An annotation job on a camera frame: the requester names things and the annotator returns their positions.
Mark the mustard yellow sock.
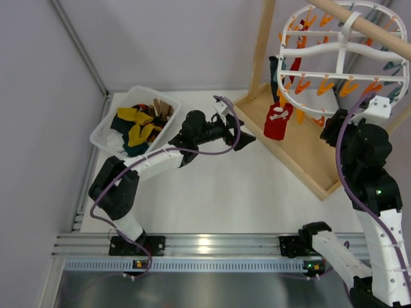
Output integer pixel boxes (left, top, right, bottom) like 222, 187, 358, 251
127, 123, 162, 147
117, 108, 153, 125

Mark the navy patterned sock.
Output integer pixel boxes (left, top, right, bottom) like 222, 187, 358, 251
110, 115, 135, 135

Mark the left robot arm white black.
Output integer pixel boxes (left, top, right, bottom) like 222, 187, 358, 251
88, 110, 256, 245

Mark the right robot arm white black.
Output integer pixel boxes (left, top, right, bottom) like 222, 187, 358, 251
298, 109, 410, 307

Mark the white round clip hanger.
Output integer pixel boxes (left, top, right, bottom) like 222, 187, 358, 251
277, 1, 410, 118

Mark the red sock on right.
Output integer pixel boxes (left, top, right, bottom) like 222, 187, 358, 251
263, 102, 293, 141

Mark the argyle brown orange sock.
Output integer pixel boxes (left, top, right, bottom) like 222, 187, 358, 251
148, 115, 168, 140

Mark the red thin hanging sock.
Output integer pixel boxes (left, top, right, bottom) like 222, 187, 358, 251
290, 21, 307, 71

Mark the tan brown striped sock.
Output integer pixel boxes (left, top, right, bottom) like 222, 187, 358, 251
148, 98, 174, 121

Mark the dark navy hanging sock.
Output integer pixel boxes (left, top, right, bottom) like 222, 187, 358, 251
268, 56, 279, 102

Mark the dark green sock in basket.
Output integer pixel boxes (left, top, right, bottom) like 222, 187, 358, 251
123, 142, 150, 157

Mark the white plastic basket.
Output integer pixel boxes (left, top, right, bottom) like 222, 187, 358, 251
90, 86, 181, 158

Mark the white sock in basket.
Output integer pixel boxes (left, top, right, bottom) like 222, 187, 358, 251
107, 131, 128, 157

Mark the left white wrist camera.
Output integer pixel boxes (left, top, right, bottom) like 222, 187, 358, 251
213, 96, 232, 121

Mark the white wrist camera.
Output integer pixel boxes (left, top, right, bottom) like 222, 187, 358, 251
360, 94, 392, 119
213, 96, 232, 121

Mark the wooden rack frame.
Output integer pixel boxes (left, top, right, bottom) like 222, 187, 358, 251
235, 1, 410, 200

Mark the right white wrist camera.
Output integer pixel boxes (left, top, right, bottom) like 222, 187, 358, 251
360, 94, 392, 119

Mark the aluminium rail base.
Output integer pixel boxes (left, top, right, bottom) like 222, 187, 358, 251
51, 233, 324, 273

